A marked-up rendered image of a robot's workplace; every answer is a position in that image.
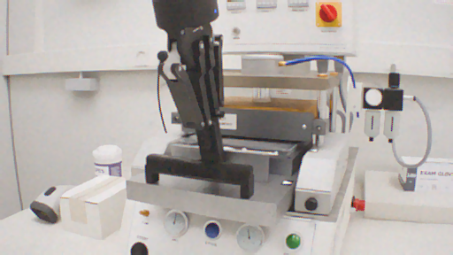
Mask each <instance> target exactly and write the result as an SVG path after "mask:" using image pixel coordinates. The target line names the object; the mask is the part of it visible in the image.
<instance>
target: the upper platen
mask: <svg viewBox="0 0 453 255"><path fill-rule="evenodd" d="M222 107H233V109H251V110H268V111H287V112H313V119H316V115H317V100H303V99H302V98H278V97H272V89H252V97H225V104H224V106H222Z"/></svg>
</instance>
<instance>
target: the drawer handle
mask: <svg viewBox="0 0 453 255"><path fill-rule="evenodd" d="M144 166H145V178H146V183H148V184H153V183H155V182H158V181H159V180H160V179H159V175H160V174H163V175H170V176H176V177H183V178H189V179H196V180H202V181H210V182H223V184H229V185H235V186H240V198H241V199H250V198H251V197H252V196H253V195H254V174H253V167H252V166H250V165H244V164H235V163H227V162H219V161H218V160H210V159H202V158H188V157H179V156H171V155H164V154H155V153H151V154H149V155H147V156H146V157H145V164H144Z"/></svg>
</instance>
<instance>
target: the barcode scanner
mask: <svg viewBox="0 0 453 255"><path fill-rule="evenodd" d="M75 187H77V186H65V185H59V186H55V187H51V188H48V189H46V190H45V191H44V192H43V193H41V194H40V196H39V197H38V198H37V199H36V200H34V201H33V202H32V204H31V205H30V209H31V211H32V212H33V213H34V214H35V215H36V217H38V218H40V219H41V220H46V221H48V222H49V223H54V222H55V221H56V220H57V218H58V214H59V213H60V212H61V211H60V206H59V202H60V197H61V196H62V195H63V194H64V193H65V192H66V191H68V190H70V189H73V188H75Z"/></svg>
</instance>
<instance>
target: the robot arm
mask: <svg viewBox="0 0 453 255"><path fill-rule="evenodd" d="M152 3H153V5H152V7H153V11H154V14H155V18H156V22H157V24H156V25H157V28H159V29H160V30H163V31H165V32H166V33H167V49H168V52H169V53H170V55H169V57H168V58H167V60H166V62H165V63H159V64H158V66H157V71H158V73H159V74H160V75H161V77H162V78H163V79H164V80H165V82H166V84H167V87H168V88H169V91H170V93H171V96H172V98H173V101H174V103H175V107H176V109H177V112H178V114H179V116H180V120H181V122H182V126H183V127H184V128H191V129H195V130H196V137H197V141H198V147H199V151H200V156H201V158H202V159H210V160H218V161H219V162H227V161H226V155H225V150H224V144H222V138H221V133H220V127H219V118H224V117H225V114H226V113H225V112H220V111H219V108H220V107H222V106H224V104H225V94H224V74H223V53H221V52H222V50H223V42H224V36H223V34H213V33H212V27H211V23H212V22H213V21H215V20H216V19H217V18H218V17H219V4H218V0H152Z"/></svg>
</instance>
